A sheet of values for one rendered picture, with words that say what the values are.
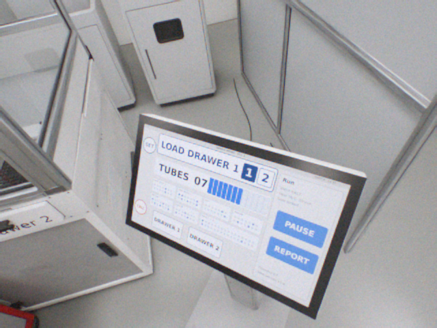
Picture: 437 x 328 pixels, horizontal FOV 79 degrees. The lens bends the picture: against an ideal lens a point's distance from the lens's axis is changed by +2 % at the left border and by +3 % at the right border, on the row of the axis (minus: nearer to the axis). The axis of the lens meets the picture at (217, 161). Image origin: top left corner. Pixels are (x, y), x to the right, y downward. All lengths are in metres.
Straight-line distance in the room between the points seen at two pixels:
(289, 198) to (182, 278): 1.25
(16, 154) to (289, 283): 0.76
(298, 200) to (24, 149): 0.70
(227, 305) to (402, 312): 0.87
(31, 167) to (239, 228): 0.61
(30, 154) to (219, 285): 1.16
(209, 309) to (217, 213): 1.04
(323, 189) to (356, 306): 1.22
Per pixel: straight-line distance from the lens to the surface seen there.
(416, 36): 1.01
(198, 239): 0.66
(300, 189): 0.54
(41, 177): 0.95
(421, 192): 2.18
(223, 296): 1.61
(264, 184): 0.55
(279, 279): 0.62
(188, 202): 0.64
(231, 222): 0.60
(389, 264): 1.84
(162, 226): 0.71
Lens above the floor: 1.60
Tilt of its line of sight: 50 degrees down
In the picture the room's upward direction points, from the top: 11 degrees counter-clockwise
